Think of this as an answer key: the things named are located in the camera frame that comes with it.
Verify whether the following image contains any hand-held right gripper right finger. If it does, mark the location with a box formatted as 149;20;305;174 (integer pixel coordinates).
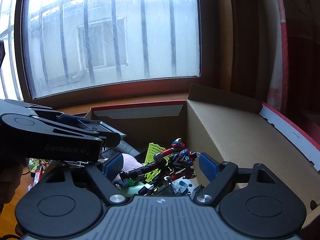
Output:
196;152;275;205

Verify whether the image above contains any red blue robot figure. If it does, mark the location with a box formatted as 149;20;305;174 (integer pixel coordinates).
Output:
120;137;200;188

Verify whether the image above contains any red cardboard box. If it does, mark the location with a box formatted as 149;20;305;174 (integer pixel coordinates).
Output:
84;84;320;230

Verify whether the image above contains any dark plastic case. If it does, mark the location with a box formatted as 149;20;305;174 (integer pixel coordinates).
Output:
76;119;127;142

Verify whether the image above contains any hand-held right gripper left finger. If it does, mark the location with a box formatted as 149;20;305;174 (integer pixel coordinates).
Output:
45;152;127;205

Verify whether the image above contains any person's left hand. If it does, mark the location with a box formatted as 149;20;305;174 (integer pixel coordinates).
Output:
0;157;28;203

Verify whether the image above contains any yellow mesh shuttlecock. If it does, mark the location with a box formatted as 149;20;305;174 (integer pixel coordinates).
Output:
140;142;167;182

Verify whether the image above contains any black electronic parts pile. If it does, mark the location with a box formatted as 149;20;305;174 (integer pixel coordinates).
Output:
24;158;48;174

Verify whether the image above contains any pale red curtain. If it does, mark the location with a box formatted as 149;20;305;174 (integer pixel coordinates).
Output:
257;0;291;115

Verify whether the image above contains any sliding window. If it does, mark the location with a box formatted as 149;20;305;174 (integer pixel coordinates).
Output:
14;0;203;103

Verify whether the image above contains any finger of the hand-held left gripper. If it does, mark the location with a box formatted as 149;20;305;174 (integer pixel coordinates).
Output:
32;116;122;148
32;108;83;127

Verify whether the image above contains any pink soft item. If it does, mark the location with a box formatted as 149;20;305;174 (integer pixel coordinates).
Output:
115;154;143;180

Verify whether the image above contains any white plastic item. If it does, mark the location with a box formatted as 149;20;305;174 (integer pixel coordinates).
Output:
172;177;198;194

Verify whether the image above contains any wooden window sill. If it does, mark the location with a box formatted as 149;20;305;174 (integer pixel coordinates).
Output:
50;92;191;118

